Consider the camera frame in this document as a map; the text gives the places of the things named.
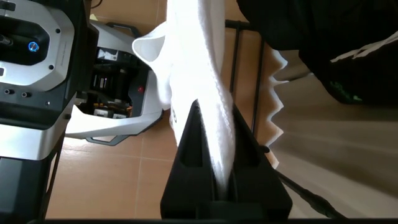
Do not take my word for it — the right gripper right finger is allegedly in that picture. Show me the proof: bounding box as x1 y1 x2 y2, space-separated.
228 105 293 218

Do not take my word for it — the white garment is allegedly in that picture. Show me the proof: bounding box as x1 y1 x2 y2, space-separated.
132 0 236 200

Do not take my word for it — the black clothes rack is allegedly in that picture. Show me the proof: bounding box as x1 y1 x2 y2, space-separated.
225 19 348 220

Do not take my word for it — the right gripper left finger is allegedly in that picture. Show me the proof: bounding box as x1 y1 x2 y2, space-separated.
160 99 218 218

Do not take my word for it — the black garment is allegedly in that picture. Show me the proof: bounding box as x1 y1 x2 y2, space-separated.
236 0 398 106

